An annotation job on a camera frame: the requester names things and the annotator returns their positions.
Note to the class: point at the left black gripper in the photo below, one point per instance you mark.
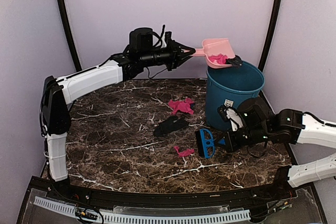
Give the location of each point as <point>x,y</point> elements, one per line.
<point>177,54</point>

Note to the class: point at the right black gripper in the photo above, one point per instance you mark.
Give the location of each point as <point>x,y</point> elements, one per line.
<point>231,145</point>

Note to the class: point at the blue hand brush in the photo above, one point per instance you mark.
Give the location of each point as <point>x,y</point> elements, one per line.
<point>205,143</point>

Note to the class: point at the pink plastic dustpan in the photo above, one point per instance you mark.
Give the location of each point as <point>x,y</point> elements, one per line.
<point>214,47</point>

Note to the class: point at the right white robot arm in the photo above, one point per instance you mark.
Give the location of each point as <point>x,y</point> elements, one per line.
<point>253,122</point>

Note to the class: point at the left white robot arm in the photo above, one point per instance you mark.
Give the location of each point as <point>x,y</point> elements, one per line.
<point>145,49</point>

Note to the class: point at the pink paper scrap left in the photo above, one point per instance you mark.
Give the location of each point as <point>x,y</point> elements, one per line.
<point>219,59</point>

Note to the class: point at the pink paper scrap back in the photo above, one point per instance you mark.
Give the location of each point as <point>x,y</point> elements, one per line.
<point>182,106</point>

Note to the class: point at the blue plastic waste bin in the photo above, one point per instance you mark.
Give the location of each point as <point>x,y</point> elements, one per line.
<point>230,86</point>

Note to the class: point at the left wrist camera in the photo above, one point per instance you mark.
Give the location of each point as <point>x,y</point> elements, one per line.
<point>164,38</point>

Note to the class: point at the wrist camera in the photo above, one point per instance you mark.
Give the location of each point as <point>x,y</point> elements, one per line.
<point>164,38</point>
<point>231,119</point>

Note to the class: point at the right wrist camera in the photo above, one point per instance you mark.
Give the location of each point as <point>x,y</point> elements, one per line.
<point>231,119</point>

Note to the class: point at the right black frame post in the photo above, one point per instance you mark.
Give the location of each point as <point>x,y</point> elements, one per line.
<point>270,34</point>

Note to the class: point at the black frame post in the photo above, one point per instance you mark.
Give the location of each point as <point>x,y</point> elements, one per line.
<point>68,34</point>
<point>270,34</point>

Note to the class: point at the white slotted cable duct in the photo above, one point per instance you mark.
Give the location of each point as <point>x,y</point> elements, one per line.
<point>143,215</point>

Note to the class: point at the left black frame post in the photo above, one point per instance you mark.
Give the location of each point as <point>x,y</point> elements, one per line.
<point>68,34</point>

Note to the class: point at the black table front rail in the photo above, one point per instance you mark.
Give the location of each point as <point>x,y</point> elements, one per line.
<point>105,199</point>

